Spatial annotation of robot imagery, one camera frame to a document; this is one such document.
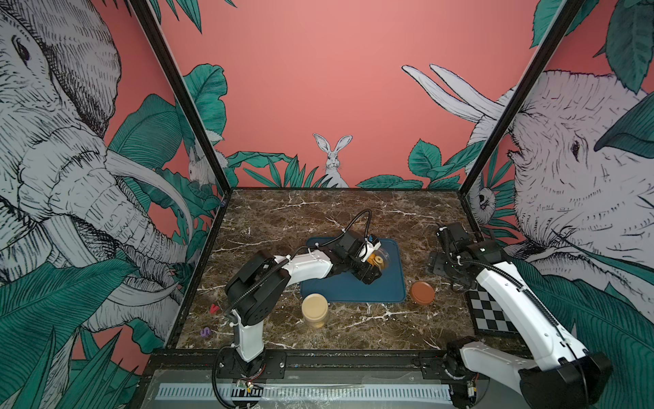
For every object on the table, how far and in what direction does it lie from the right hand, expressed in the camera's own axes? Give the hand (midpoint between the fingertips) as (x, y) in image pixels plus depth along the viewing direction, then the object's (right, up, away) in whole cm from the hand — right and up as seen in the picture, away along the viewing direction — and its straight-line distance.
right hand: (440, 265), depth 77 cm
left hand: (-19, -2, +10) cm, 22 cm away
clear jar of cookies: (-17, +1, +10) cm, 20 cm away
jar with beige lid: (-39, -13, -2) cm, 41 cm away
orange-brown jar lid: (-2, -12, +11) cm, 17 cm away
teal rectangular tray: (-29, -11, +12) cm, 33 cm away
